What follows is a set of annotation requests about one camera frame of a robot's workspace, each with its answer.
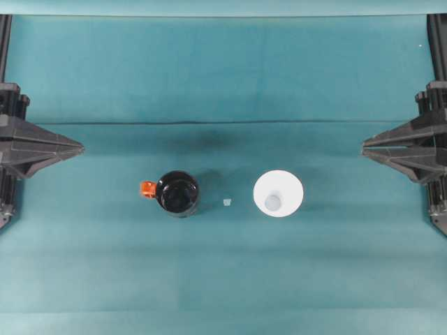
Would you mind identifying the white paper cup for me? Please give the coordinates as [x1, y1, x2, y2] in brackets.
[252, 169, 304, 219]

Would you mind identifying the black cup holder red handle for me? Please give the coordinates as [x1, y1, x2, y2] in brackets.
[139, 170, 203, 220]

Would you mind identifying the blue-green backdrop cloth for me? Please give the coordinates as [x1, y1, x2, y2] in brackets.
[0, 0, 447, 17]

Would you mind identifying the black frame post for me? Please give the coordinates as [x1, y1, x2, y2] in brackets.
[426, 13, 447, 83]
[0, 13, 13, 84]

